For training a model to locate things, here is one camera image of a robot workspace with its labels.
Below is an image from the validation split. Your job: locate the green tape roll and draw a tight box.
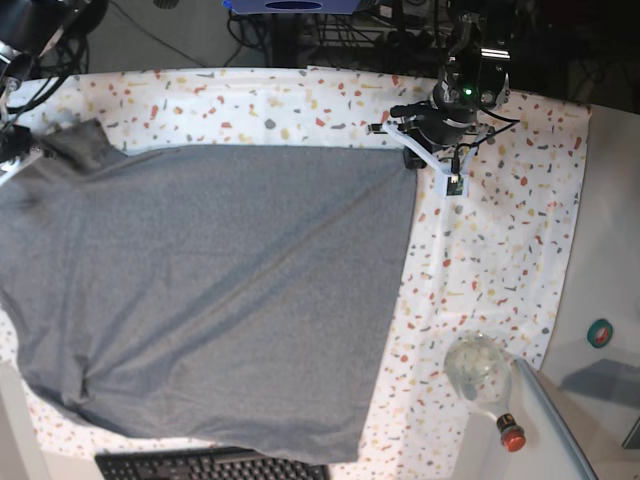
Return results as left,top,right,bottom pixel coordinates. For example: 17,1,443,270
587,319,614,349

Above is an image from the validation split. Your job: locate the blue box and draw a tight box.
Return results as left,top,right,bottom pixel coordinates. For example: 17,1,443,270
222,0,376,15

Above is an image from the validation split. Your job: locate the black computer keyboard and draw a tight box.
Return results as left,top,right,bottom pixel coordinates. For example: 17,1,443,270
95,447,330,480

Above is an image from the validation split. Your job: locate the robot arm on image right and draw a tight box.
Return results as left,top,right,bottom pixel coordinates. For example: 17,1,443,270
390,1,518,175

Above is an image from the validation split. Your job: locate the grey t-shirt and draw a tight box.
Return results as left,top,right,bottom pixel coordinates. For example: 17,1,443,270
1,121,417,464

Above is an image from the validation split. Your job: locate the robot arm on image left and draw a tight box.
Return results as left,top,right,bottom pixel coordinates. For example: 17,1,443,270
1,0,109,164

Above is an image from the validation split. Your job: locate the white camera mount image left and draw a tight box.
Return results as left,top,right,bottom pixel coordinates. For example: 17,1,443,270
0,147,42,187

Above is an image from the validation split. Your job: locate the terrazzo patterned tablecloth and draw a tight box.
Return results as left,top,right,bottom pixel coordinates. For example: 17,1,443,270
20,68,591,479

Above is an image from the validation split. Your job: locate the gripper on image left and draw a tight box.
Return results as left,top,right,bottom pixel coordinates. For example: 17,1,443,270
0,125,37,163

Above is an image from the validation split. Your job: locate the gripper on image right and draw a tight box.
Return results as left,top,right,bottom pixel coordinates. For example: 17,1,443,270
390,101,477,153

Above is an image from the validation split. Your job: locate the clear glass bottle red cap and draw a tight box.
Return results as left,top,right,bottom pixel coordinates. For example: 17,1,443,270
444,332,526,453

